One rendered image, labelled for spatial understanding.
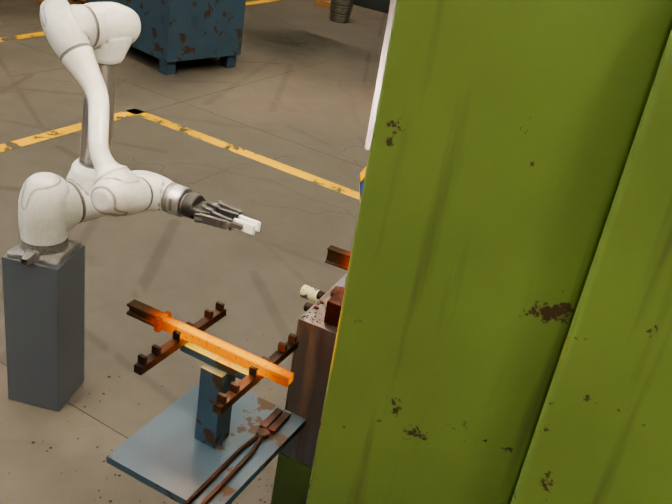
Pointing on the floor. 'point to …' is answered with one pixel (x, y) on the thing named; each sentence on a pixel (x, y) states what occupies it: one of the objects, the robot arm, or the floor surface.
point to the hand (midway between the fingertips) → (246, 224)
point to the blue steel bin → (188, 30)
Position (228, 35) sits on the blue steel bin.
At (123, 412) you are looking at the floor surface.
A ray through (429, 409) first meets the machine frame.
